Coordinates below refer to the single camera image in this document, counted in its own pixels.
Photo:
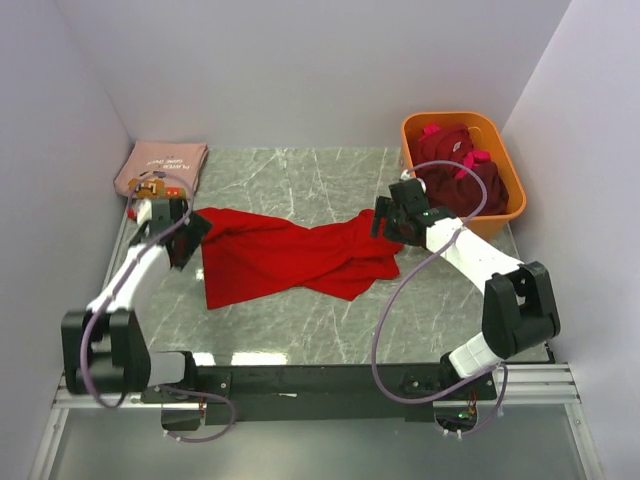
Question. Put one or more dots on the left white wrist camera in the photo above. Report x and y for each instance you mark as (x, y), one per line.
(140, 211)

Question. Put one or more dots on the folded pink graphic t-shirt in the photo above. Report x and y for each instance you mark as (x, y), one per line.
(158, 169)

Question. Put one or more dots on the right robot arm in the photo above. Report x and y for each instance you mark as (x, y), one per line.
(519, 308)

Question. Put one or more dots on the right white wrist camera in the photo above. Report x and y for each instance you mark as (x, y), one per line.
(407, 176)

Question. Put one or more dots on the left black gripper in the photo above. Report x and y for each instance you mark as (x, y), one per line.
(197, 229)

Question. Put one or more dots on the aluminium rail frame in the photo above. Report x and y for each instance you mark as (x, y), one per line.
(541, 432)

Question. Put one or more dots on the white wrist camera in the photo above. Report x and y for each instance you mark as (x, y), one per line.
(407, 176)
(140, 211)

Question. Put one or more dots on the dark red t-shirt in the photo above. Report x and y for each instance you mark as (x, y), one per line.
(457, 190)

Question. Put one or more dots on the maroon t-shirt with pink collar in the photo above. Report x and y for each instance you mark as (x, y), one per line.
(453, 143)

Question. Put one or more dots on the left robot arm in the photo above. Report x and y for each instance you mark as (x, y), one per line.
(104, 351)

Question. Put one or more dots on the orange plastic basket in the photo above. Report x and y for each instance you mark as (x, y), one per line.
(486, 137)

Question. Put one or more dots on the bright red t-shirt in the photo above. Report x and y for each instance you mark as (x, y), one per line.
(247, 256)

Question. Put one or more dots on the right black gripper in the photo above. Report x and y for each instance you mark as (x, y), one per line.
(385, 210)

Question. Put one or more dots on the black base crossbar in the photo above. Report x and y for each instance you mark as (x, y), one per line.
(281, 393)

